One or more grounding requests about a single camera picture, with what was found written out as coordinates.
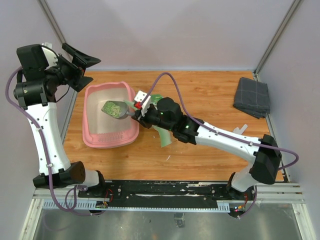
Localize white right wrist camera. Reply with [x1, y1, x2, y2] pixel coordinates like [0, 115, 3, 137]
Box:
[134, 90, 152, 117]

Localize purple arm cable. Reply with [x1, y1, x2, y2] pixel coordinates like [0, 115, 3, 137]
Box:
[5, 66, 106, 216]
[142, 72, 300, 218]

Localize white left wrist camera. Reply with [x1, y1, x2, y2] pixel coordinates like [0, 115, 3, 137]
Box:
[41, 42, 59, 67]

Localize grey metal scoop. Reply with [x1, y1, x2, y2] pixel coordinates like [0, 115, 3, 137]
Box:
[101, 100, 135, 120]

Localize pink litter box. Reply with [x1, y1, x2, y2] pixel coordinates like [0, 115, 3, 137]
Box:
[82, 81, 139, 149]

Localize folded dark grey cloth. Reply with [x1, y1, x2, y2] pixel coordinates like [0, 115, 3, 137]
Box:
[233, 77, 271, 119]

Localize green cat litter pellets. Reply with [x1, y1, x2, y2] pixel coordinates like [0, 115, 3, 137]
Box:
[101, 101, 122, 118]

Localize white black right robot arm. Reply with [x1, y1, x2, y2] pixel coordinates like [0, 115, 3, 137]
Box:
[132, 97, 282, 200]

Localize green cat litter bag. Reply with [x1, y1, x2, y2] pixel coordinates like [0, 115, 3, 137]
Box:
[123, 94, 173, 148]

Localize white plastic bag clip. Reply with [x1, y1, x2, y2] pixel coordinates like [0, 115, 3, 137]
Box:
[232, 124, 248, 135]

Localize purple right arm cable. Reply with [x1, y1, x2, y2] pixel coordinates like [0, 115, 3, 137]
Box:
[142, 72, 300, 218]

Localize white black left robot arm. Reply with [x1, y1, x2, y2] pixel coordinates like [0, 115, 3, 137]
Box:
[13, 43, 107, 198]

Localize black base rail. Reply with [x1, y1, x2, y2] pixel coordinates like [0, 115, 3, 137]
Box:
[78, 180, 254, 209]

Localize grey slotted cable duct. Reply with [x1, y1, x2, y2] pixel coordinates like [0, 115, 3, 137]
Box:
[42, 199, 231, 213]

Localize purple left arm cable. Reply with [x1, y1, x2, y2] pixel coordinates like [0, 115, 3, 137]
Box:
[5, 66, 106, 216]

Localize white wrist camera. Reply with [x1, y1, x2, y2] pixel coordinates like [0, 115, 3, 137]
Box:
[41, 42, 59, 67]
[134, 90, 152, 117]

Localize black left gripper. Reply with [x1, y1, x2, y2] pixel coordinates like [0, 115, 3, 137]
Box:
[44, 43, 101, 92]

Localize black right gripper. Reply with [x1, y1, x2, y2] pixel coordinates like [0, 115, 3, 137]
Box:
[132, 104, 175, 133]

